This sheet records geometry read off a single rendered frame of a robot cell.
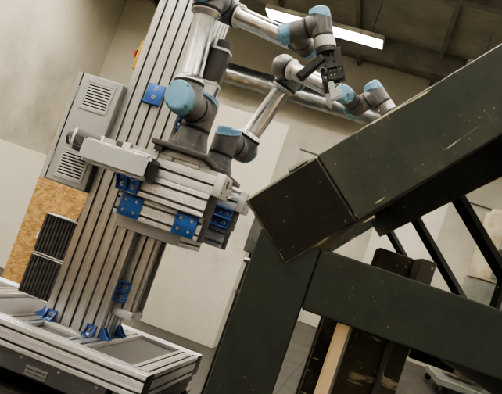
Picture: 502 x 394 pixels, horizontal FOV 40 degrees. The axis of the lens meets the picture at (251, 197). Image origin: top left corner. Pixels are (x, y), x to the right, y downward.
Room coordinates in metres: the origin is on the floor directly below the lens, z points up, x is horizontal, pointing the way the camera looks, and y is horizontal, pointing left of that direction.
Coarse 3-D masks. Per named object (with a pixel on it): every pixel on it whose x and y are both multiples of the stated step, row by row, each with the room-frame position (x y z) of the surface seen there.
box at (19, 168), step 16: (0, 144) 5.54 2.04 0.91; (0, 160) 5.53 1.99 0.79; (16, 160) 5.50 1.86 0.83; (32, 160) 5.47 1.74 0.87; (0, 176) 5.52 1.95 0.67; (16, 176) 5.49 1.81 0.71; (32, 176) 5.47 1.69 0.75; (0, 192) 5.51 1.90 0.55; (16, 192) 5.48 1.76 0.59; (32, 192) 5.46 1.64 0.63; (0, 208) 5.50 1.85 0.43; (16, 208) 5.47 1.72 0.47; (0, 224) 5.49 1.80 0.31; (16, 224) 5.46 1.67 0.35; (0, 240) 5.48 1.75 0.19; (0, 256) 5.47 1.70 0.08
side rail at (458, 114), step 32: (480, 64) 0.94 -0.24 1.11; (416, 96) 0.95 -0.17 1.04; (448, 96) 0.95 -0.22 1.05; (480, 96) 0.94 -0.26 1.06; (384, 128) 0.96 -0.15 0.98; (416, 128) 0.95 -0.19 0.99; (448, 128) 0.95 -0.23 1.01; (480, 128) 0.94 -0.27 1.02; (320, 160) 0.97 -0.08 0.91; (352, 160) 0.96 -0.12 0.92; (384, 160) 0.95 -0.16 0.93; (416, 160) 0.95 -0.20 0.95; (448, 160) 0.94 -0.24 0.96; (352, 192) 0.96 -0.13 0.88; (384, 192) 0.95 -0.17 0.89
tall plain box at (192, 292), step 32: (288, 128) 5.11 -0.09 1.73; (256, 160) 5.14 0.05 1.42; (288, 160) 5.58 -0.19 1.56; (192, 256) 5.18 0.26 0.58; (224, 256) 5.14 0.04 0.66; (160, 288) 5.21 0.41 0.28; (192, 288) 5.17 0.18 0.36; (224, 288) 5.12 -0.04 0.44; (160, 320) 5.20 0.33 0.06; (192, 320) 5.15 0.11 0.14; (224, 320) 5.23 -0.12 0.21
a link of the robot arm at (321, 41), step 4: (320, 36) 2.31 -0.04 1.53; (324, 36) 2.31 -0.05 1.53; (328, 36) 2.31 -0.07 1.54; (332, 36) 2.32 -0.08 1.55; (316, 40) 2.32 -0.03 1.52; (320, 40) 2.31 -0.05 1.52; (324, 40) 2.30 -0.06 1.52; (328, 40) 2.31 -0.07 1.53; (332, 40) 2.31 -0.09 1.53; (316, 44) 2.32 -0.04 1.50; (320, 44) 2.31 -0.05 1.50; (324, 44) 2.30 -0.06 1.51; (328, 44) 2.30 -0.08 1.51; (332, 44) 2.31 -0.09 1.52; (316, 48) 2.33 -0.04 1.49
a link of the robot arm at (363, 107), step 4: (360, 96) 2.92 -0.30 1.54; (360, 100) 2.89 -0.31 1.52; (364, 100) 2.90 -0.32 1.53; (360, 104) 2.89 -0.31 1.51; (364, 104) 2.91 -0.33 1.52; (368, 104) 2.91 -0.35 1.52; (344, 108) 2.95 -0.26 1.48; (356, 108) 2.89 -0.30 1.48; (360, 108) 2.91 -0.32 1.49; (364, 108) 2.92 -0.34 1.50; (368, 108) 2.92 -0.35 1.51; (344, 112) 2.95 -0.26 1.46; (348, 112) 2.93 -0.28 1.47; (352, 112) 2.92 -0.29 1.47; (356, 112) 2.92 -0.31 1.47; (360, 112) 2.93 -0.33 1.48; (364, 112) 2.94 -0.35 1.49; (348, 116) 2.95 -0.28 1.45; (352, 116) 2.94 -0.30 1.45; (356, 116) 2.95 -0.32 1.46
